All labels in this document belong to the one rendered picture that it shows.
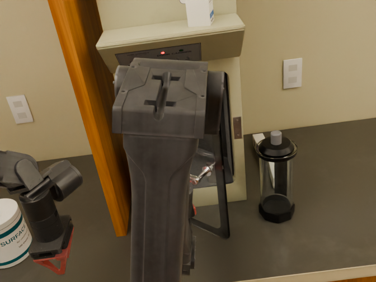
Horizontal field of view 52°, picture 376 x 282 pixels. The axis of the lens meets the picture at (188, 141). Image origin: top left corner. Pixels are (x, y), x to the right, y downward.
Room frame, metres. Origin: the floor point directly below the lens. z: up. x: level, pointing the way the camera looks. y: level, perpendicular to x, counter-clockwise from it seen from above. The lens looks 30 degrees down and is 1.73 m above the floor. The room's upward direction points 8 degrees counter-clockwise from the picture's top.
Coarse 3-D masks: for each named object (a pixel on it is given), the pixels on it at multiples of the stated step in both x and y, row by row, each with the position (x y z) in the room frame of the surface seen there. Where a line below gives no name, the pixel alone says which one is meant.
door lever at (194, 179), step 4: (204, 168) 0.75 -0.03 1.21; (208, 168) 0.74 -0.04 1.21; (204, 172) 0.73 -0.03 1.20; (208, 172) 0.74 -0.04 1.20; (192, 176) 0.72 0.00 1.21; (196, 176) 0.72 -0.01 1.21; (200, 176) 0.72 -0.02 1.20; (192, 180) 0.71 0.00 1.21; (196, 180) 0.71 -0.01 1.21; (200, 180) 0.71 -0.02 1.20; (196, 184) 0.71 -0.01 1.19
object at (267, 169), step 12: (264, 156) 0.82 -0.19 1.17; (276, 156) 0.81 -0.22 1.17; (288, 156) 0.81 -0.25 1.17; (264, 168) 0.83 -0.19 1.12; (276, 168) 0.81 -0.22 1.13; (288, 168) 0.82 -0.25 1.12; (264, 180) 0.83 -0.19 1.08; (276, 180) 0.81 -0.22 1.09; (288, 180) 0.82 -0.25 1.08; (264, 192) 0.84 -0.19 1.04; (276, 192) 0.81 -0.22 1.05; (288, 192) 0.82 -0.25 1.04; (264, 204) 0.84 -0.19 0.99; (276, 204) 0.81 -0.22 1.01; (288, 204) 0.82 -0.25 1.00
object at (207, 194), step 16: (208, 144) 0.74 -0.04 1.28; (192, 160) 0.77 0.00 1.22; (208, 160) 0.74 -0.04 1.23; (208, 176) 0.75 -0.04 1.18; (224, 176) 0.72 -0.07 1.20; (208, 192) 0.75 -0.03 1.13; (224, 192) 0.72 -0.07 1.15; (208, 208) 0.75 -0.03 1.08; (224, 208) 0.72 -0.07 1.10; (192, 224) 0.80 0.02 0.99; (208, 224) 0.76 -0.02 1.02; (224, 224) 0.72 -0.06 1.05
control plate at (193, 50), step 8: (160, 48) 0.84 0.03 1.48; (168, 48) 0.84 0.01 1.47; (176, 48) 0.85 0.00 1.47; (184, 48) 0.85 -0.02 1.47; (192, 48) 0.85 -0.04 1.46; (200, 48) 0.85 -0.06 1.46; (120, 56) 0.85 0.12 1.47; (128, 56) 0.85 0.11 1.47; (136, 56) 0.85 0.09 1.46; (144, 56) 0.86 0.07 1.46; (152, 56) 0.86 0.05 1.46; (160, 56) 0.86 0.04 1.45; (168, 56) 0.87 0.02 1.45; (176, 56) 0.87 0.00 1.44; (184, 56) 0.87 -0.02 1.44; (192, 56) 0.88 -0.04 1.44; (200, 56) 0.88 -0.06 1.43; (120, 64) 0.88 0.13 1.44; (128, 64) 0.88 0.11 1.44
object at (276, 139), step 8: (272, 136) 0.85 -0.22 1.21; (280, 136) 0.85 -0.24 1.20; (264, 144) 0.86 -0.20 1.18; (272, 144) 0.85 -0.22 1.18; (280, 144) 0.84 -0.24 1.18; (288, 144) 0.84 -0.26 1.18; (264, 152) 0.83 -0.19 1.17; (272, 152) 0.82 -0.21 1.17; (280, 152) 0.82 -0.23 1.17; (288, 152) 0.82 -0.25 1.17
